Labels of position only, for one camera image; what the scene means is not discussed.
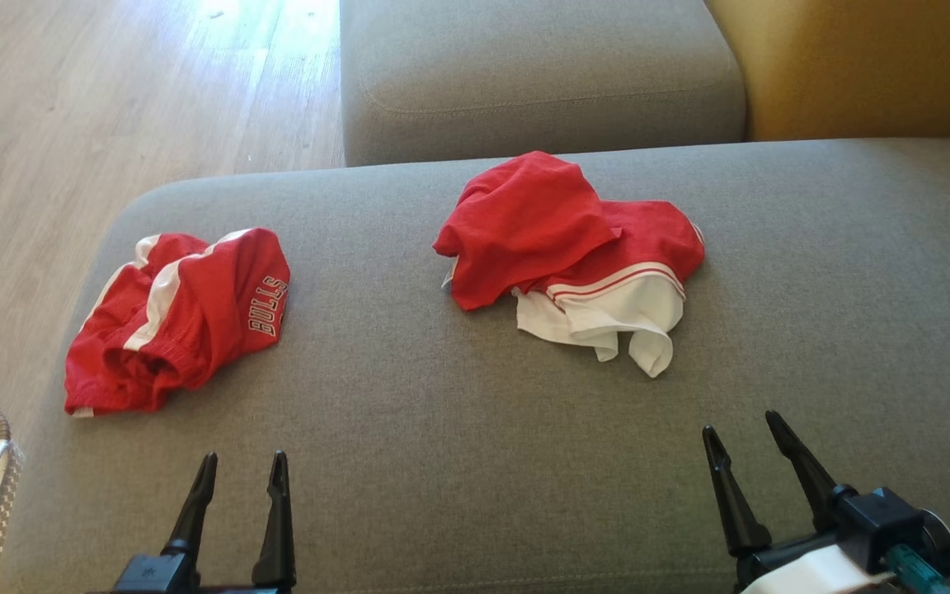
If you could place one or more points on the red Bulls basketball shorts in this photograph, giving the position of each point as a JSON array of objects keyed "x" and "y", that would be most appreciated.
[{"x": 195, "y": 322}]

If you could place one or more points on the red and white T-shirt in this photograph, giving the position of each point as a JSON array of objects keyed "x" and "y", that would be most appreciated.
[{"x": 541, "y": 231}]

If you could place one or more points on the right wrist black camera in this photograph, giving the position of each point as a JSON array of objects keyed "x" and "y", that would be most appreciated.
[{"x": 879, "y": 520}]

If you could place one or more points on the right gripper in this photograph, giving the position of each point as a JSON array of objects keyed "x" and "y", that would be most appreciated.
[{"x": 805, "y": 573}]

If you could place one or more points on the large grey sofa seat cushion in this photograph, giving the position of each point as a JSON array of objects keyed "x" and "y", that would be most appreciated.
[{"x": 475, "y": 429}]

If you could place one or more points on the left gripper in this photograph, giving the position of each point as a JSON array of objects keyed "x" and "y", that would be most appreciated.
[{"x": 236, "y": 591}]

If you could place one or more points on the yellow sofa cushion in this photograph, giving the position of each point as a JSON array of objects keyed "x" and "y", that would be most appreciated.
[{"x": 871, "y": 66}]

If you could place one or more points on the small grey sofa cushion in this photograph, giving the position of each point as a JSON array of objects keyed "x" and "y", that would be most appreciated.
[{"x": 524, "y": 74}]

